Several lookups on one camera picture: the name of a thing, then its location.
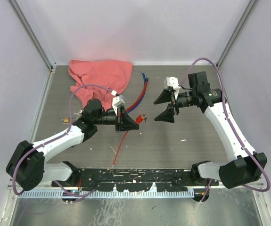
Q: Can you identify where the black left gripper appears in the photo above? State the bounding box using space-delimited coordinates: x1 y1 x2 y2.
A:
93 105 139 132

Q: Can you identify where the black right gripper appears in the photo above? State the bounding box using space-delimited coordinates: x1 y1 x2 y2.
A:
154 88 197 123

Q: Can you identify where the red cable padlock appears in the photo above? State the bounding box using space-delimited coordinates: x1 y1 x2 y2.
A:
112 114 143 167

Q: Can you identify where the silver key with ring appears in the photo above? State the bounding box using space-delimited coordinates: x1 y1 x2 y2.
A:
142 114 147 122

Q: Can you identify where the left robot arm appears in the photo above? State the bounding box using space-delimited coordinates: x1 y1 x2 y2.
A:
6 99 139 191

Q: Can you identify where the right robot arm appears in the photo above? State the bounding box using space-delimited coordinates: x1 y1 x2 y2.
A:
154 72 267 189

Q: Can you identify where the pink cloth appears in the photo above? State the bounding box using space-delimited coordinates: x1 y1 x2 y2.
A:
68 60 133 110

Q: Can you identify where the brass padlock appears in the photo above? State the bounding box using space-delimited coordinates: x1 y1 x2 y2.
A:
62 117 71 125

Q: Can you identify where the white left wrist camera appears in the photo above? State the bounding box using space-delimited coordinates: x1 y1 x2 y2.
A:
111 90 125 115

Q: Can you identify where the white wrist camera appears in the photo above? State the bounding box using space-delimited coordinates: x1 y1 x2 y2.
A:
164 77 181 91
111 90 125 115

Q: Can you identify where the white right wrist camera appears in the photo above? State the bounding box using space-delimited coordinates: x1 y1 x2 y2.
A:
164 77 181 91

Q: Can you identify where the red cable lock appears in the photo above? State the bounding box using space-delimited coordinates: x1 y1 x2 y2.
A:
126 78 148 113

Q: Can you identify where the blue cable lock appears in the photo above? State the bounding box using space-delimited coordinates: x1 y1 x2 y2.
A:
125 69 148 113

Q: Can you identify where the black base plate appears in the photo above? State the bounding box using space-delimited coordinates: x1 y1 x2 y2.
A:
58 168 209 192

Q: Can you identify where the slotted cable duct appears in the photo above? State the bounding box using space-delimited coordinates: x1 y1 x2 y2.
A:
19 187 195 199

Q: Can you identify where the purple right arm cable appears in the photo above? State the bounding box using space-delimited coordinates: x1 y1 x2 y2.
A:
178 57 271 203

